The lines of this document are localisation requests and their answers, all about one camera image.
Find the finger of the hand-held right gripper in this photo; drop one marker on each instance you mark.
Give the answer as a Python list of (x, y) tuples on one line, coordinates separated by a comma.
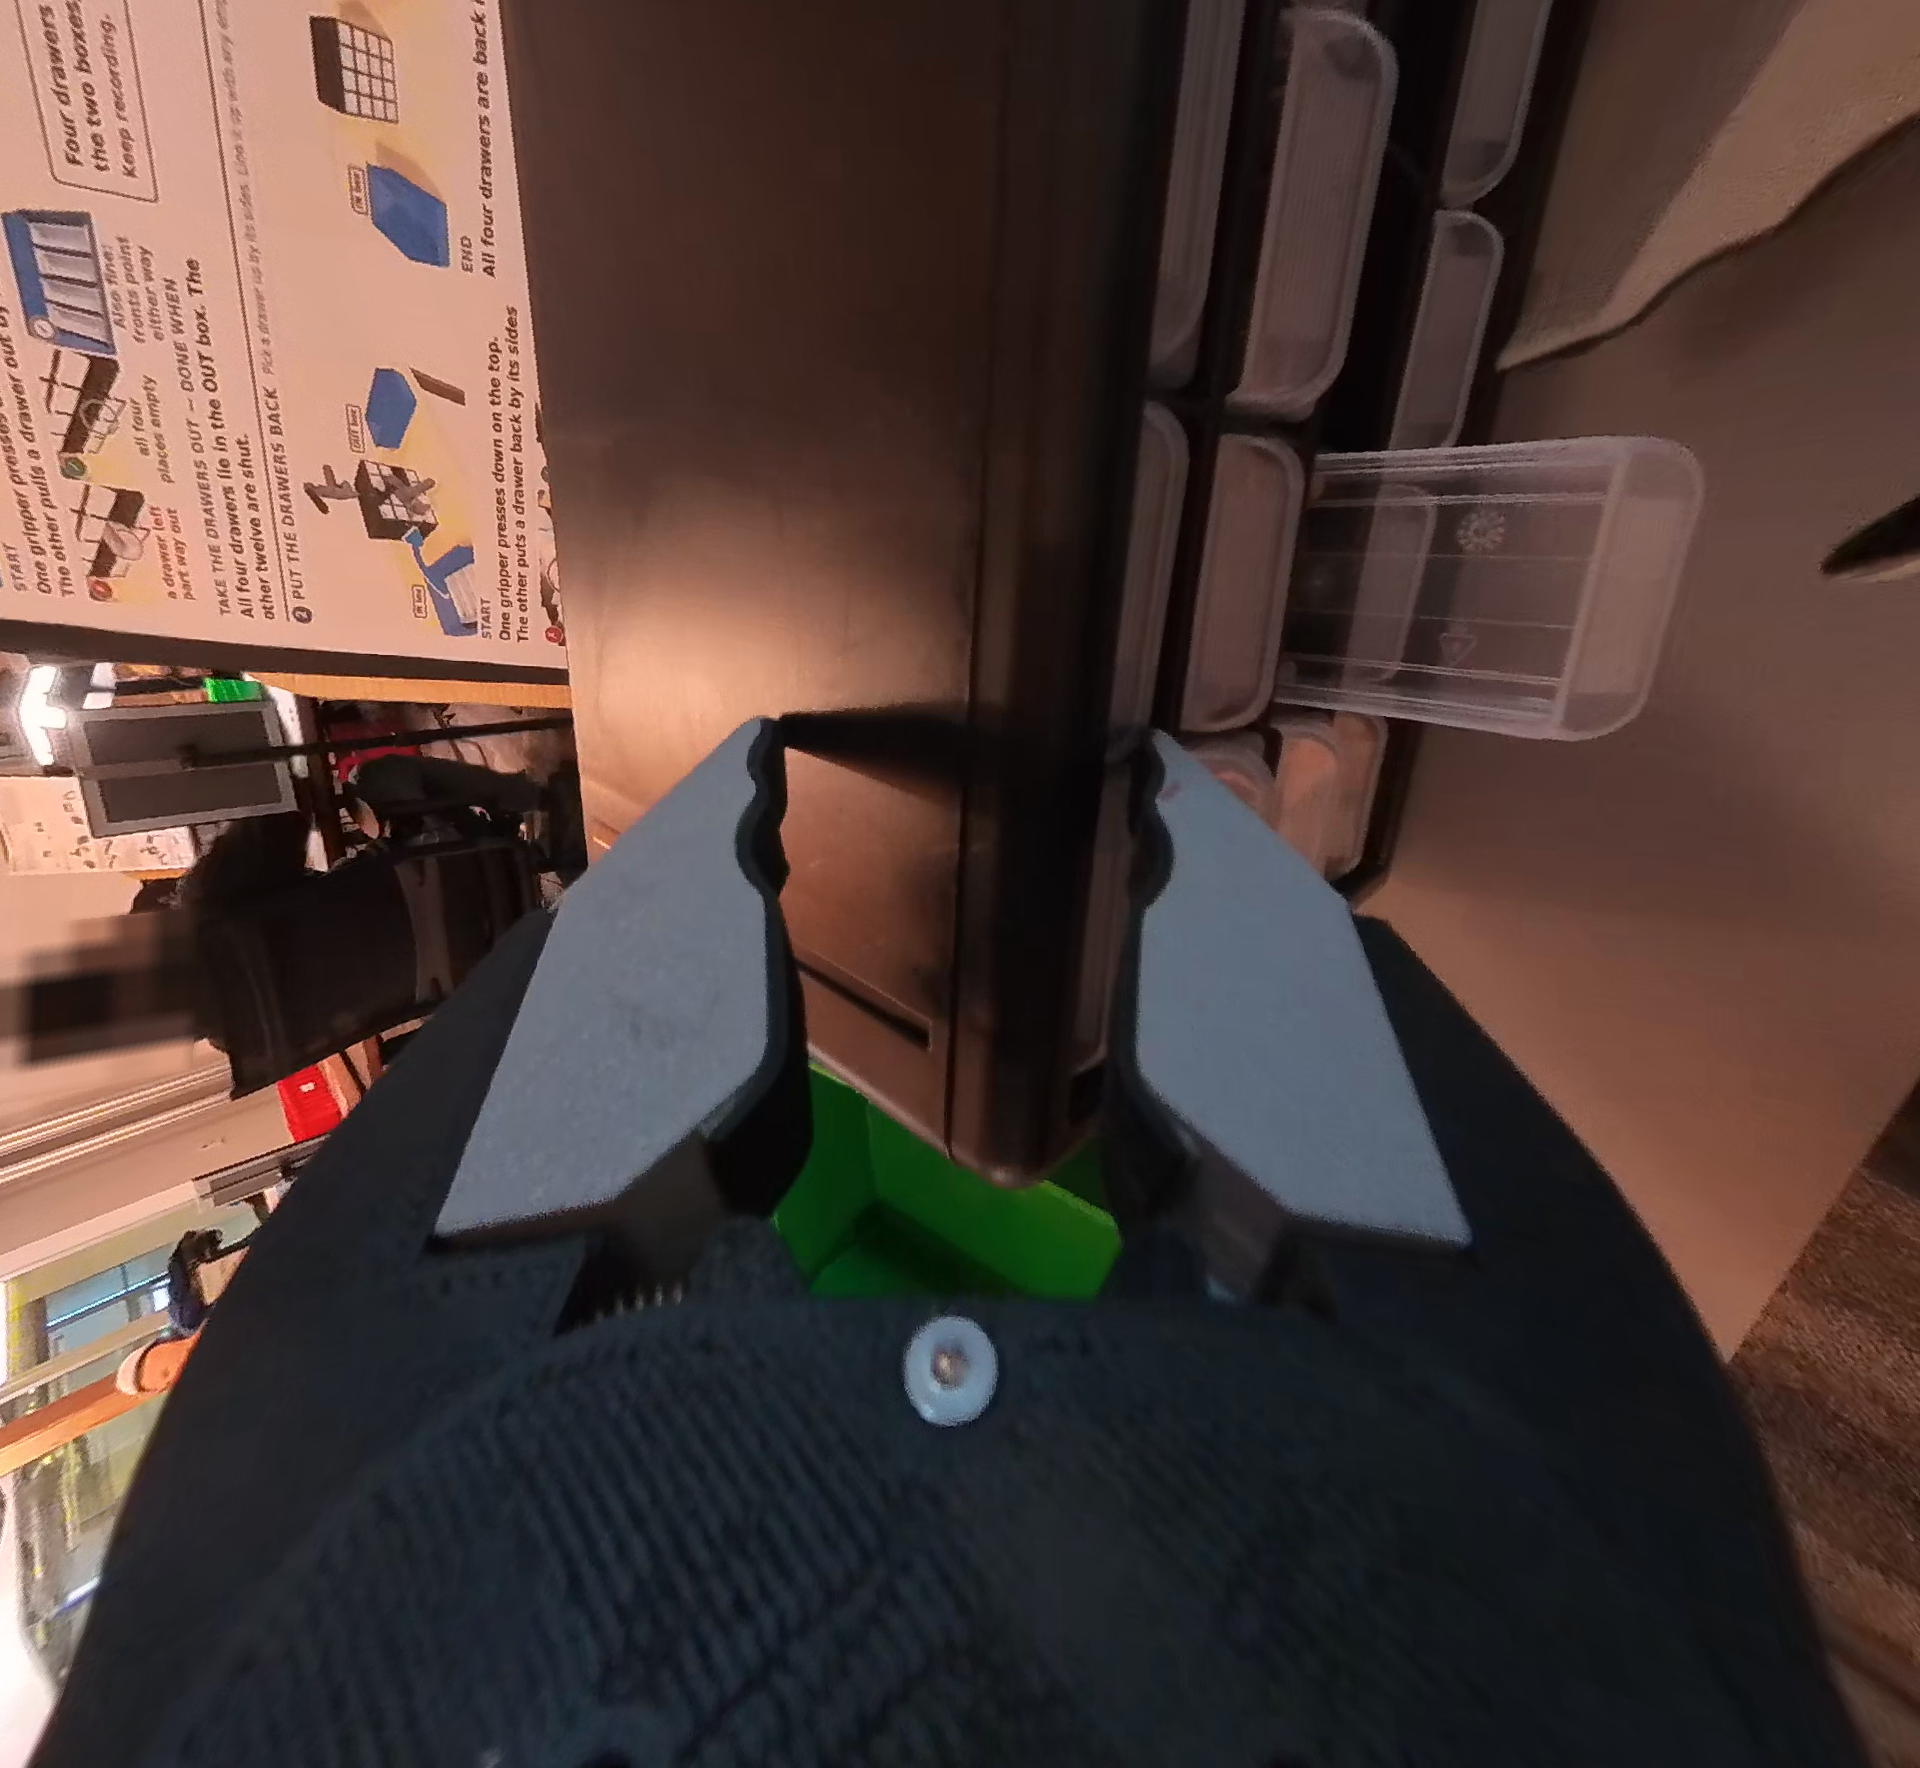
[(1890, 547), (1770, 178)]

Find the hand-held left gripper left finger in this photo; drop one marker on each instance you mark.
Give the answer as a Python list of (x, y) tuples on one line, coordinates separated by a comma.
[(629, 1020)]

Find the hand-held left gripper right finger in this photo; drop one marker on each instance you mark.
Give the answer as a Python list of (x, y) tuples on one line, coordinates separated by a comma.
[(1289, 1048)]

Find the green plastic bin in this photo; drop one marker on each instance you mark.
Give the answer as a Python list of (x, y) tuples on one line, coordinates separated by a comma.
[(960, 1229)]

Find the clear plastic drawer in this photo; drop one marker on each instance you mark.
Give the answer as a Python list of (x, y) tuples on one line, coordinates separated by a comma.
[(1502, 597)]

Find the bank of clear drawers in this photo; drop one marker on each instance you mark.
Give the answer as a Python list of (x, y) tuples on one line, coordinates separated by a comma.
[(1320, 195)]

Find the black drawer cabinet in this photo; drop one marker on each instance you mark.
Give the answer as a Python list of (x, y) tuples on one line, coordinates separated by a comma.
[(826, 299)]

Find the black office chair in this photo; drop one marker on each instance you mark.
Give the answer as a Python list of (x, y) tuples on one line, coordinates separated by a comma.
[(405, 927)]

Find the red crate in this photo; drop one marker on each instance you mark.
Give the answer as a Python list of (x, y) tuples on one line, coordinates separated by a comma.
[(323, 1100)]

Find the grey monitor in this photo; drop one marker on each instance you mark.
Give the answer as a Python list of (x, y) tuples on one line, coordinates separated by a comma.
[(179, 779)]

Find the white lamp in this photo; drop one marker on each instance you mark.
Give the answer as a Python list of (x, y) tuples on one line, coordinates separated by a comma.
[(37, 704)]

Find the wooden beam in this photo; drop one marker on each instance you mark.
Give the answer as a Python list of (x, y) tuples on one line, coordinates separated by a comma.
[(77, 1431)]

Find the printed instruction poster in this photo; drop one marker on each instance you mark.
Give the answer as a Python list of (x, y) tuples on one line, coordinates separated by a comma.
[(225, 299)]

